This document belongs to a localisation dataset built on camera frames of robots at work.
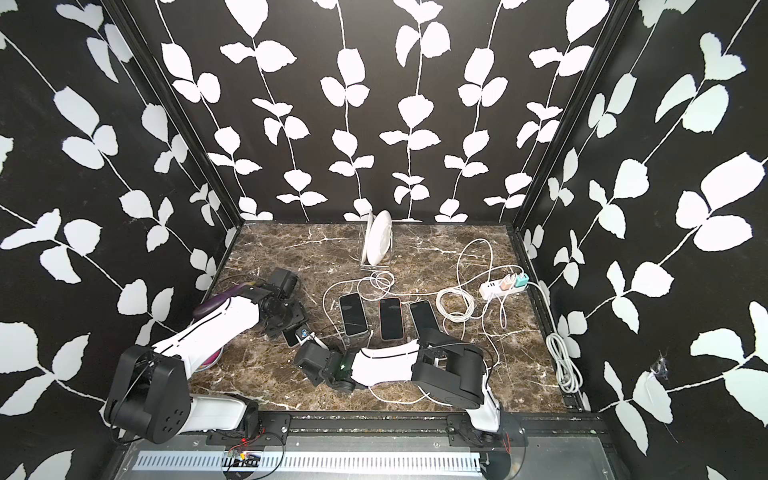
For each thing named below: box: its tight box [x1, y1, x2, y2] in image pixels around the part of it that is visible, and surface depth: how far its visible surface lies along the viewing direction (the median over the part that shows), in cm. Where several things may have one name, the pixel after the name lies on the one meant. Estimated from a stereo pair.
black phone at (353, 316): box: [339, 292, 369, 337], surface depth 95 cm
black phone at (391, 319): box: [378, 297, 405, 341], surface depth 95 cm
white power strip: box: [479, 273, 530, 298], surface depth 100 cm
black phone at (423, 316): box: [410, 300, 441, 338], surface depth 95 cm
